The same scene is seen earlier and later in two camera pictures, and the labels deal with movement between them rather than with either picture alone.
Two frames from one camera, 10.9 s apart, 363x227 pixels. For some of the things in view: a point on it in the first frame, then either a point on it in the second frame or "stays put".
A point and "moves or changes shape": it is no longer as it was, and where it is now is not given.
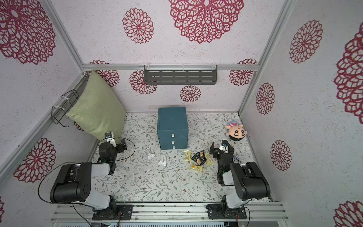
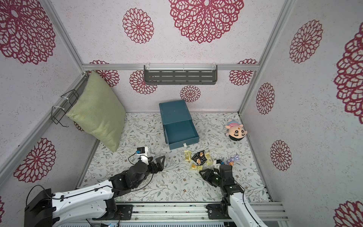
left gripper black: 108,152 -> 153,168
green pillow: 99,110 stays put
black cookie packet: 200,155 stays put
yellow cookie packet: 194,167 stays put
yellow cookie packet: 210,161 stays put
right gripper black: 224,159 -> 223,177
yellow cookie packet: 187,155 stays put
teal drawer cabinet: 172,128 moves or changes shape
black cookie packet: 199,159 stays put
